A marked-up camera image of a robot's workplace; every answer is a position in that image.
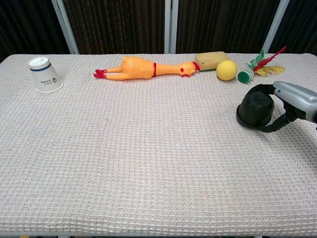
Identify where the black dice cup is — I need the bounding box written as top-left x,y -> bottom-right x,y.
238,89 -> 275,126

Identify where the yellow rubber chicken toy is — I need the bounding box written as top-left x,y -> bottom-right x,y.
93,56 -> 201,80

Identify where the feather shuttlecock with green base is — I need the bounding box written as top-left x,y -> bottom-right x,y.
237,46 -> 287,84

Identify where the dark ribbed partition panel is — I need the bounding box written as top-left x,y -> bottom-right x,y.
176,0 -> 282,55
0,0 -> 71,62
62,0 -> 166,55
268,0 -> 317,55

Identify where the yellow sponge block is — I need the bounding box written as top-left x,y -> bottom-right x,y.
194,51 -> 234,72

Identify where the black round dice tray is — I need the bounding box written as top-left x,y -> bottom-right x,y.
236,104 -> 273,130

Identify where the white paper cup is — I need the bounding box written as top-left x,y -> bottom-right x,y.
28,56 -> 64,94

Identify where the beige waffle weave tablecloth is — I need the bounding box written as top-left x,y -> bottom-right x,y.
0,53 -> 317,236

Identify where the grey metal partition post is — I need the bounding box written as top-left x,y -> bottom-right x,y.
51,0 -> 80,55
164,0 -> 179,55
262,0 -> 290,54

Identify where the yellow ball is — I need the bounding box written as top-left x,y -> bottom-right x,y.
216,59 -> 238,81

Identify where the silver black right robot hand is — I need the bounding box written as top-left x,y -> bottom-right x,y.
252,81 -> 317,134

